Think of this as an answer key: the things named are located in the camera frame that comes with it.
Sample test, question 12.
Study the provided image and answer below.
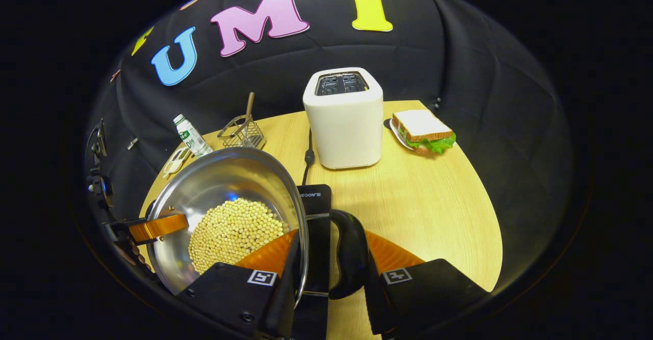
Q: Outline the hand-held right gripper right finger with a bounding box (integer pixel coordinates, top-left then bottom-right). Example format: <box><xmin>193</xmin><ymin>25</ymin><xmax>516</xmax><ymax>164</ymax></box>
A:
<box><xmin>365</xmin><ymin>230</ymin><xmax>490</xmax><ymax>336</ymax></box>

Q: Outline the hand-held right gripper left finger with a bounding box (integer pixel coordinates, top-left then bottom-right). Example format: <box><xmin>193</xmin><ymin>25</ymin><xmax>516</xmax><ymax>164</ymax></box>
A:
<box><xmin>178</xmin><ymin>229</ymin><xmax>303</xmax><ymax>338</ymax></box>

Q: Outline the pile of yellow soybeans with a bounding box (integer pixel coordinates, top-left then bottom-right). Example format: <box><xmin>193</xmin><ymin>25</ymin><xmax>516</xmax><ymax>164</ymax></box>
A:
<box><xmin>188</xmin><ymin>198</ymin><xmax>289</xmax><ymax>274</ymax></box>

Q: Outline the stainless steel pot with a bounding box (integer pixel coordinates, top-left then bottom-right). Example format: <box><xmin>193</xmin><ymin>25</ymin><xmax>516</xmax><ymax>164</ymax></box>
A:
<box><xmin>145</xmin><ymin>147</ymin><xmax>369</xmax><ymax>310</ymax></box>

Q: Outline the black induction cooktop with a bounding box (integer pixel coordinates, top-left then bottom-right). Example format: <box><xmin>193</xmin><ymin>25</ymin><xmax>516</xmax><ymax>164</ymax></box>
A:
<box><xmin>293</xmin><ymin>184</ymin><xmax>332</xmax><ymax>340</ymax></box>

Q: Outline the white divided bean dish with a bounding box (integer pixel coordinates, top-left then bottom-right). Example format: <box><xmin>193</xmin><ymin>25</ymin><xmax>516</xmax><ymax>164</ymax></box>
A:
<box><xmin>163</xmin><ymin>147</ymin><xmax>191</xmax><ymax>178</ymax></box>

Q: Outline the white milk bottle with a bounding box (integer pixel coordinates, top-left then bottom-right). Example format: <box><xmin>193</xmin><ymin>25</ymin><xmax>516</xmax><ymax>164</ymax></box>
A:
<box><xmin>173</xmin><ymin>114</ymin><xmax>213</xmax><ymax>158</ymax></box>

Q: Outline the small white plate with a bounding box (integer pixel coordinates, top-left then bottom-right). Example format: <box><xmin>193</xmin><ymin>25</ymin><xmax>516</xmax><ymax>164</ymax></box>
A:
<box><xmin>389</xmin><ymin>118</ymin><xmax>415</xmax><ymax>152</ymax></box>

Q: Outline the white toaster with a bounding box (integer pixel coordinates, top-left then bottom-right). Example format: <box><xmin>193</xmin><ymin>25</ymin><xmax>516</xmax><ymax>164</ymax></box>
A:
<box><xmin>303</xmin><ymin>67</ymin><xmax>384</xmax><ymax>170</ymax></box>

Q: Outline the sandwich with lettuce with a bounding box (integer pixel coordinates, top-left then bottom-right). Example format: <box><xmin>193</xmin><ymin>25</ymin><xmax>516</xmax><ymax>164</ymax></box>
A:
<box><xmin>391</xmin><ymin>109</ymin><xmax>457</xmax><ymax>155</ymax></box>

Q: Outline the metal wire basket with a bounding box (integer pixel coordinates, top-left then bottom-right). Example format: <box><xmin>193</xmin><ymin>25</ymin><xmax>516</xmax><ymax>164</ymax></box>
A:
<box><xmin>217</xmin><ymin>115</ymin><xmax>266</xmax><ymax>150</ymax></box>

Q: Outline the black toaster cable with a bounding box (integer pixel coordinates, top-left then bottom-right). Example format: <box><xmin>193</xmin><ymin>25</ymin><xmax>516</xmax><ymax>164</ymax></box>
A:
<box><xmin>301</xmin><ymin>128</ymin><xmax>315</xmax><ymax>185</ymax></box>

